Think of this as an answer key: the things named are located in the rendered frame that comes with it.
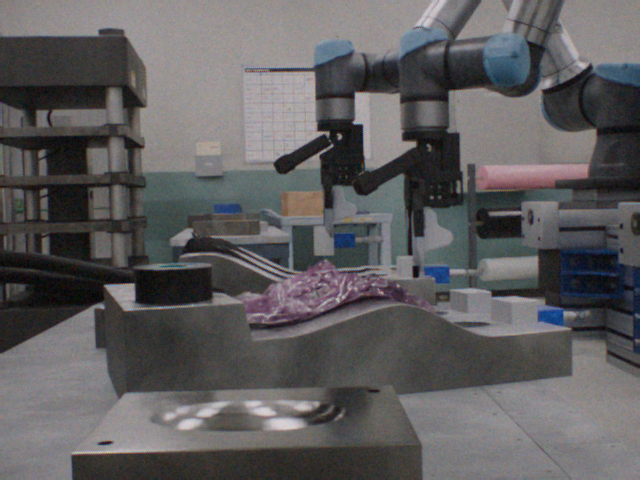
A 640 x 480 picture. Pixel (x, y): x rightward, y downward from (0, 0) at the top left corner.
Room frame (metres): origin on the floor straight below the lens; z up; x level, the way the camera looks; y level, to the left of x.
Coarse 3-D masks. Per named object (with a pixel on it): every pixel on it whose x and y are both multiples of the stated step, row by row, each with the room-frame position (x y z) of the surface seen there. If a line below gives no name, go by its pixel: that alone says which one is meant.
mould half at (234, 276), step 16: (192, 256) 1.21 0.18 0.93; (208, 256) 1.21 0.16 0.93; (224, 256) 1.22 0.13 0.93; (256, 256) 1.44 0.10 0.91; (224, 272) 1.21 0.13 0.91; (240, 272) 1.21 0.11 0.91; (256, 272) 1.21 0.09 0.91; (368, 272) 1.35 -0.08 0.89; (384, 272) 1.33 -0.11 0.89; (224, 288) 1.21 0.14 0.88; (240, 288) 1.21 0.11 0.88; (256, 288) 1.21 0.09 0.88; (416, 288) 1.22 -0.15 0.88; (432, 288) 1.22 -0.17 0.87; (432, 304) 1.22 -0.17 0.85; (96, 320) 1.21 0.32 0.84; (96, 336) 1.21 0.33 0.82
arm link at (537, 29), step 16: (528, 0) 1.30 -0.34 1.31; (544, 0) 1.29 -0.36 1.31; (560, 0) 1.30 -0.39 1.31; (512, 16) 1.32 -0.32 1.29; (528, 16) 1.30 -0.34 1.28; (544, 16) 1.30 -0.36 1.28; (512, 32) 1.31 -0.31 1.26; (528, 32) 1.30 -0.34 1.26; (544, 32) 1.31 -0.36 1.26; (528, 48) 1.31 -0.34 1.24; (544, 48) 1.32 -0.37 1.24; (528, 80) 1.32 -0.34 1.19; (512, 96) 1.36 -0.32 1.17
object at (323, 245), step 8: (320, 232) 1.55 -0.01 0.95; (352, 232) 1.59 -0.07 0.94; (320, 240) 1.55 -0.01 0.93; (328, 240) 1.55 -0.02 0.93; (336, 240) 1.55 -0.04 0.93; (344, 240) 1.56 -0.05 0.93; (352, 240) 1.56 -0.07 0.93; (360, 240) 1.57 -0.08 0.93; (368, 240) 1.57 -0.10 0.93; (376, 240) 1.57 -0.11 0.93; (320, 248) 1.55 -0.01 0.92; (328, 248) 1.55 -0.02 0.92
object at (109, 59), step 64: (0, 64) 4.91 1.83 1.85; (64, 64) 4.95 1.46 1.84; (128, 64) 5.04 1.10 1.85; (0, 128) 4.95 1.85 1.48; (64, 128) 4.98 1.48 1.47; (128, 128) 5.18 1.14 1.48; (0, 192) 5.00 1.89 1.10; (64, 192) 6.21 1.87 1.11; (64, 256) 6.21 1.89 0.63; (0, 320) 4.91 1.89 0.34; (64, 320) 4.95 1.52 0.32
